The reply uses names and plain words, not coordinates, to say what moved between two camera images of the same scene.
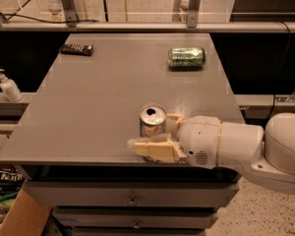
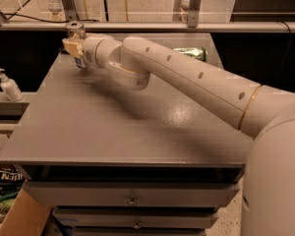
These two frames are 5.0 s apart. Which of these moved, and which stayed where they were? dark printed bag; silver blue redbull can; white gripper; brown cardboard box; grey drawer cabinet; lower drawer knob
Moved: silver blue redbull can; white gripper
Stayed: lower drawer knob; brown cardboard box; dark printed bag; grey drawer cabinet
